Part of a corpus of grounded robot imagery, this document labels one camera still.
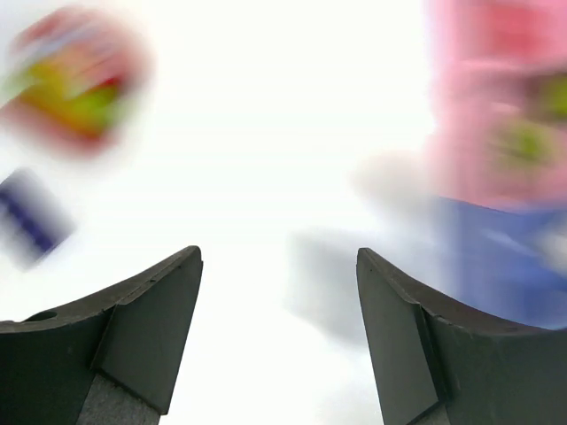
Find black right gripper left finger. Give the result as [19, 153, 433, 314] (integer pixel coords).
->
[1, 246, 203, 425]

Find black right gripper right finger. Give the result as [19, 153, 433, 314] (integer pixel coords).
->
[356, 248, 566, 424]

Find green square lego brick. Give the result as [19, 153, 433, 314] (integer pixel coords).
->
[496, 120, 555, 168]

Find green slanted lego brick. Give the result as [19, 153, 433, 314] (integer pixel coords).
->
[532, 73, 566, 122]

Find dark blue container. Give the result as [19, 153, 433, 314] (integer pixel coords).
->
[436, 198, 566, 329]

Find purple flat lego brick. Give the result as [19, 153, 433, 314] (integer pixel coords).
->
[1, 168, 75, 270]

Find pink near container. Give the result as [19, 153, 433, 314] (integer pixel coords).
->
[429, 66, 566, 208]

